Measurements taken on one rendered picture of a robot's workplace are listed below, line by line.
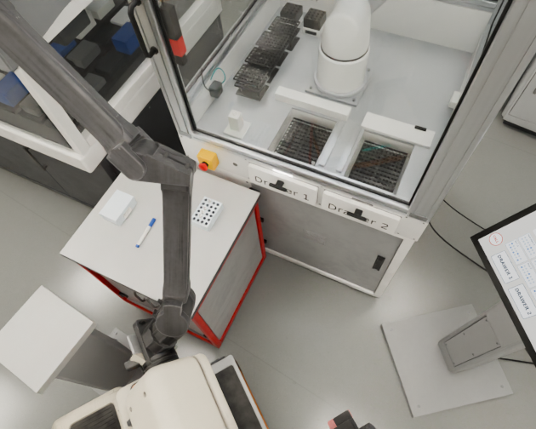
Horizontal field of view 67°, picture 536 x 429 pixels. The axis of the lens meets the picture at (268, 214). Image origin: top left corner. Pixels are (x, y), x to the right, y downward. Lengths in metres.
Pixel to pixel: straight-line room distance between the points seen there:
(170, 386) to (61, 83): 0.58
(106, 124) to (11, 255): 2.23
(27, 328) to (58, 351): 0.16
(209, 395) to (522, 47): 0.91
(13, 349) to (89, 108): 1.17
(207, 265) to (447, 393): 1.34
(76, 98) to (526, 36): 0.82
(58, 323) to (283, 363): 1.11
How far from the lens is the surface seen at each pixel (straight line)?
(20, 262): 2.90
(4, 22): 0.82
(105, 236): 1.78
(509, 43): 0.97
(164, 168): 0.77
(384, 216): 1.50
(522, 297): 1.43
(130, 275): 1.66
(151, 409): 0.88
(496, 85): 1.03
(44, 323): 1.74
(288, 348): 2.25
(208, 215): 1.64
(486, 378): 2.38
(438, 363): 2.31
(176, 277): 0.92
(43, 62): 0.80
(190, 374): 0.89
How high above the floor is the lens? 2.21
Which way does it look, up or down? 61 degrees down
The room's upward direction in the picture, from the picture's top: 7 degrees counter-clockwise
